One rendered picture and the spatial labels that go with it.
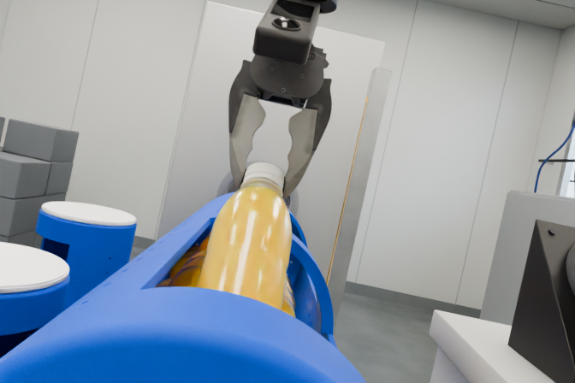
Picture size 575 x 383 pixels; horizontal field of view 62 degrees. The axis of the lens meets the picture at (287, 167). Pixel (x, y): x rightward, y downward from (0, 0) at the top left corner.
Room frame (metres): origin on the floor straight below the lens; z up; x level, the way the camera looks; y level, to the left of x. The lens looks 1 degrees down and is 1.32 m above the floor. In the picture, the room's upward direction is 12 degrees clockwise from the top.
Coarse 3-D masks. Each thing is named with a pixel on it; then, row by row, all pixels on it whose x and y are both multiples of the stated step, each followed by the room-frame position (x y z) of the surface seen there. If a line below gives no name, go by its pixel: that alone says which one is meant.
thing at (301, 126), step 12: (300, 120) 0.47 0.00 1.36; (312, 120) 0.47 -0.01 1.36; (300, 132) 0.47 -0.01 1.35; (312, 132) 0.47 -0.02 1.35; (300, 144) 0.47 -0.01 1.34; (312, 144) 0.47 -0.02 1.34; (288, 156) 0.47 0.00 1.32; (300, 156) 0.47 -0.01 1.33; (288, 168) 0.47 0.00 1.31; (300, 168) 0.47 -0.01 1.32; (288, 180) 0.47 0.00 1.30; (288, 192) 0.47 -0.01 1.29
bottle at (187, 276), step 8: (192, 256) 0.73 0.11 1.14; (200, 256) 0.71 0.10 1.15; (184, 264) 0.70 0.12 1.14; (192, 264) 0.66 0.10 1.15; (200, 264) 0.66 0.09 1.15; (184, 272) 0.62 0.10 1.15; (192, 272) 0.62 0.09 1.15; (176, 280) 0.60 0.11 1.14; (184, 280) 0.60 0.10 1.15; (192, 280) 0.60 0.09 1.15
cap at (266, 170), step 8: (248, 168) 0.46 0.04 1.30; (256, 168) 0.45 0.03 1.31; (264, 168) 0.45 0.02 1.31; (272, 168) 0.45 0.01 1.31; (248, 176) 0.45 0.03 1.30; (256, 176) 0.45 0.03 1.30; (264, 176) 0.45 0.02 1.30; (272, 176) 0.45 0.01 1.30; (280, 176) 0.46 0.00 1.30; (280, 184) 0.45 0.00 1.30
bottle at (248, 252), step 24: (240, 192) 0.42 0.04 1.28; (264, 192) 0.42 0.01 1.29; (216, 216) 0.42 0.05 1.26; (240, 216) 0.40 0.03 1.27; (264, 216) 0.40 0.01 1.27; (288, 216) 0.42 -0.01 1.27; (216, 240) 0.39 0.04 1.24; (240, 240) 0.38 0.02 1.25; (264, 240) 0.38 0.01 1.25; (288, 240) 0.41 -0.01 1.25; (216, 264) 0.37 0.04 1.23; (240, 264) 0.37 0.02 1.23; (264, 264) 0.37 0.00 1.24; (216, 288) 0.35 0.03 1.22; (240, 288) 0.35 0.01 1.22; (264, 288) 0.36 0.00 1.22
